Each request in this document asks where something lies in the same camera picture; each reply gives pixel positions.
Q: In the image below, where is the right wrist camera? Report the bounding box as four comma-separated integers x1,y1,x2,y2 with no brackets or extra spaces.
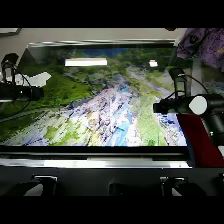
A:
168,67,188,101

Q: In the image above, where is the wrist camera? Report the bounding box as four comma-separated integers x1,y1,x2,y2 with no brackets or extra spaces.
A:
168,67,188,101
0,52,20,85

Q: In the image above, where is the black cable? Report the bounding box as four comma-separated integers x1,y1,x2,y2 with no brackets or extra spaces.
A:
0,62,34,120
181,73,210,97

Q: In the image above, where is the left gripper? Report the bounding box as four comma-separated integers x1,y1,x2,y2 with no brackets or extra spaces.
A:
18,84,45,102

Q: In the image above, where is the purple garment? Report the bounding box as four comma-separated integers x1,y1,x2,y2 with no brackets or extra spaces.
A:
176,28,224,73

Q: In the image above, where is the silver frame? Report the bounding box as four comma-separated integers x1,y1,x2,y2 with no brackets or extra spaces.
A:
0,151,224,197

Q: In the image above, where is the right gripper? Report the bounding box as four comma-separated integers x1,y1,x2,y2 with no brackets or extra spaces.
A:
152,97,183,115

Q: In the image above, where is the red T-shirt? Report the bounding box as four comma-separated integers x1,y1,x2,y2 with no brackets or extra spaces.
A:
176,112,224,168

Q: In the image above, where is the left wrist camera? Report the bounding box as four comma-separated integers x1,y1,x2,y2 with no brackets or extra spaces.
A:
0,52,20,85

